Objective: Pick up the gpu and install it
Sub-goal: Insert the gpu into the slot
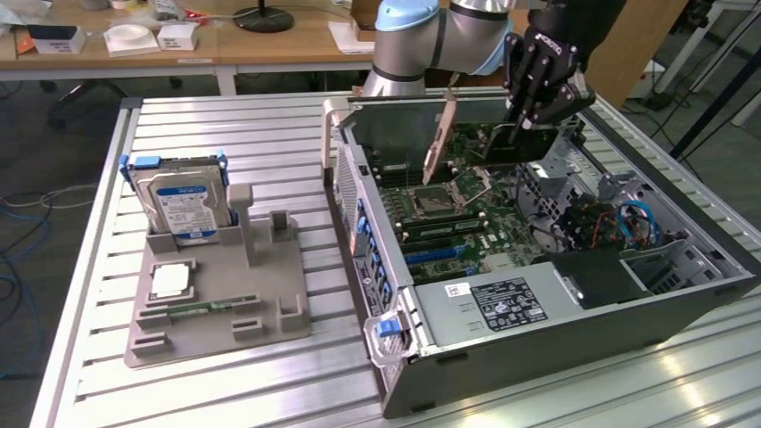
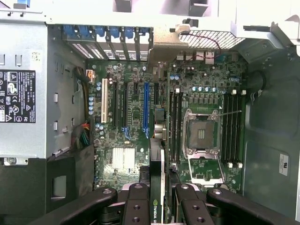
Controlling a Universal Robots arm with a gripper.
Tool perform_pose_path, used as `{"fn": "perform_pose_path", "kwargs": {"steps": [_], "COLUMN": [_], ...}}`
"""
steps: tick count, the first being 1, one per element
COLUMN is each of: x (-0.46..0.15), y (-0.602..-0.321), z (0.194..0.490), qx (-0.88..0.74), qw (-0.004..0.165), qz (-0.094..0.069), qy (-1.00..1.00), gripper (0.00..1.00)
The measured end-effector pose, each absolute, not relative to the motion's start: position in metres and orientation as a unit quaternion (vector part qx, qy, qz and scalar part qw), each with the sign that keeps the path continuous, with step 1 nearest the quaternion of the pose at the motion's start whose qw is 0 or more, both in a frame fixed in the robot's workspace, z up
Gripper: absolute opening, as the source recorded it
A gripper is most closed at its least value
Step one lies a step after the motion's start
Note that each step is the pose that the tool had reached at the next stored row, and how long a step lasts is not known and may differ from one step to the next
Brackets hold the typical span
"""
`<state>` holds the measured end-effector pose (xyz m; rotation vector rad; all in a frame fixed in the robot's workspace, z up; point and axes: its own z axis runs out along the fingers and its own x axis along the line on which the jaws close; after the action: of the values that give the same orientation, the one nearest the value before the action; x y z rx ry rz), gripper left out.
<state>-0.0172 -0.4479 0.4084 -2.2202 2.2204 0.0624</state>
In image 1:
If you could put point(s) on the wooden desk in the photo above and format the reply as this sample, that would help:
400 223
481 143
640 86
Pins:
89 61

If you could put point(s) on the black office chair base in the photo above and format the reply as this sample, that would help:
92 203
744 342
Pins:
77 93

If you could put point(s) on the small white paper label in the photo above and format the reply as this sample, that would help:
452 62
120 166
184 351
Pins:
193 60

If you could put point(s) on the metal socket cover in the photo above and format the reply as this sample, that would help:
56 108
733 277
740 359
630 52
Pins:
476 185

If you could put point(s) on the green motherboard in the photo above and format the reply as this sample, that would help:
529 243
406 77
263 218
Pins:
505 232

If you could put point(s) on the open black PC case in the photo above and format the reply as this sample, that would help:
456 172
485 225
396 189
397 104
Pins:
534 356

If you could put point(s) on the white box with black top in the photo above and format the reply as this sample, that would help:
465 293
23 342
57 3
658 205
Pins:
56 44

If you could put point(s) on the grey plastic parts rack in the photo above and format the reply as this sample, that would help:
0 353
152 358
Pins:
237 276

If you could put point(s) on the grey power supply unit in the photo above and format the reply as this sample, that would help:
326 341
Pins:
452 321

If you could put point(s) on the graphics card with metal bracket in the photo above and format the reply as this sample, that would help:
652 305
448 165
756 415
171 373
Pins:
517 151

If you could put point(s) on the blue case latch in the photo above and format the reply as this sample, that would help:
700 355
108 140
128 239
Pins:
386 330

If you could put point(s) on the black round lamp base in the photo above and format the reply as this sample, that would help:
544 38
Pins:
264 20

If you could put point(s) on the white metal desk frame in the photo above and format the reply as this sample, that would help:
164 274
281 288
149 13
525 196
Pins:
713 40

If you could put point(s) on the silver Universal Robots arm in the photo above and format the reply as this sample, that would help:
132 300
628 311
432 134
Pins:
416 44

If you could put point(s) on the black stand pole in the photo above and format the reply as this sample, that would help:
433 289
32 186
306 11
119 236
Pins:
708 120

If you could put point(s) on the hard disk with blue bracket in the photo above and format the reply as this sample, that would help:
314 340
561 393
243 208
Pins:
184 205

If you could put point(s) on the orange card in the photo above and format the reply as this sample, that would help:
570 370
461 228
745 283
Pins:
24 46

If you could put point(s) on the white paper sheets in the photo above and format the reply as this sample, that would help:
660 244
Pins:
350 42

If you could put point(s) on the grey open disk bay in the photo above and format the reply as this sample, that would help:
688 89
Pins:
684 267

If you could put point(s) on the dark RAM stick with label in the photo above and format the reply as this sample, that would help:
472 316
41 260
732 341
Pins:
445 228

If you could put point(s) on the small white cabinet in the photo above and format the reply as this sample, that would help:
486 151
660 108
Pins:
645 84

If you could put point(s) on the blue expansion slot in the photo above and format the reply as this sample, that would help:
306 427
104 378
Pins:
437 255

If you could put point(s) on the clear plastic bag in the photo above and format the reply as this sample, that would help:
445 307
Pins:
24 11

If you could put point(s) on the white labelled box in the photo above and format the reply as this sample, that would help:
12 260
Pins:
179 38

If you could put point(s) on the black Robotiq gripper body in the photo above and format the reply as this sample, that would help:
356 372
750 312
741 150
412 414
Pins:
558 58

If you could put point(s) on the brown cardboard box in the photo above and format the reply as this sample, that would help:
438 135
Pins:
364 15

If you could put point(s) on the wooden cabinet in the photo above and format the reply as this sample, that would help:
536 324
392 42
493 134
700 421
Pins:
648 44

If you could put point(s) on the CPU socket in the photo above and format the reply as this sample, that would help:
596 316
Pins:
433 200

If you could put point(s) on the silver CPU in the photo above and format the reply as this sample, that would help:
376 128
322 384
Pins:
169 281

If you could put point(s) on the green RAM stick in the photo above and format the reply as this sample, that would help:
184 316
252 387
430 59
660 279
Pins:
201 307

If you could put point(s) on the grey perforated disk bay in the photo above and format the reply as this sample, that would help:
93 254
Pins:
549 180

